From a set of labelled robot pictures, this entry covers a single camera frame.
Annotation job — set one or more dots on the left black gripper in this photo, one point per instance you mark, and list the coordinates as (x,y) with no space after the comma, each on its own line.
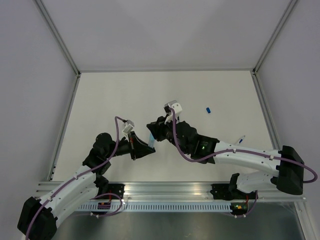
(140,148)

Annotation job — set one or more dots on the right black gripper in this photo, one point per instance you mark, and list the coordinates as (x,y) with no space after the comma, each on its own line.
(157,128)

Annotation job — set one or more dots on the light blue highlighter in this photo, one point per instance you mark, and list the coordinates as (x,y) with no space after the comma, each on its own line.
(151,141)

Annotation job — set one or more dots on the white pen with blue tip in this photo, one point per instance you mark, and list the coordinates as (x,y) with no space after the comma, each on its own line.
(240,140)

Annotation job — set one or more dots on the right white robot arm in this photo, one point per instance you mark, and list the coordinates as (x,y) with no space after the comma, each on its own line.
(273,169)

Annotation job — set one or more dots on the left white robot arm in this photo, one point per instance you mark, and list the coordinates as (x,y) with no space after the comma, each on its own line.
(41,217)

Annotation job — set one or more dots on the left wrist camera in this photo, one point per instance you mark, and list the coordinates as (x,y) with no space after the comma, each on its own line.
(128,127)

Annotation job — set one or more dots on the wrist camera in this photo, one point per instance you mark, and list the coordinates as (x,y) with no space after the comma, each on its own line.
(173,110)
(128,127)

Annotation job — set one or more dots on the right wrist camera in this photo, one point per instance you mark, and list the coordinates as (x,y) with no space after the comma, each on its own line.
(173,110)

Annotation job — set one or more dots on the aluminium front rail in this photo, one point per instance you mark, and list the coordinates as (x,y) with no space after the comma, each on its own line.
(175,192)

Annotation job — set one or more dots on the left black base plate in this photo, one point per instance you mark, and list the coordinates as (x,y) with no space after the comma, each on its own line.
(114,188)

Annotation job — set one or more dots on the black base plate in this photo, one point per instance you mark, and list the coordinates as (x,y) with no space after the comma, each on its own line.
(229,192)
(114,188)

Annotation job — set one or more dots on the white slotted cable duct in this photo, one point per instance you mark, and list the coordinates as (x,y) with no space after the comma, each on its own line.
(152,207)

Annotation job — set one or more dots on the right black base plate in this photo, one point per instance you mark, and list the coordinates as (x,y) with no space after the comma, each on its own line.
(229,192)

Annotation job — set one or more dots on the right aluminium frame post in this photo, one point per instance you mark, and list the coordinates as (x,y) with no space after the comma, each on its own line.
(275,34)

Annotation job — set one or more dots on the aluminium frame post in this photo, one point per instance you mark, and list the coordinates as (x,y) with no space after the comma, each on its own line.
(56,35)
(275,34)

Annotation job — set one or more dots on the left aluminium frame post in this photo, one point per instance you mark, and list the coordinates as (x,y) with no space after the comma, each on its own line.
(56,35)

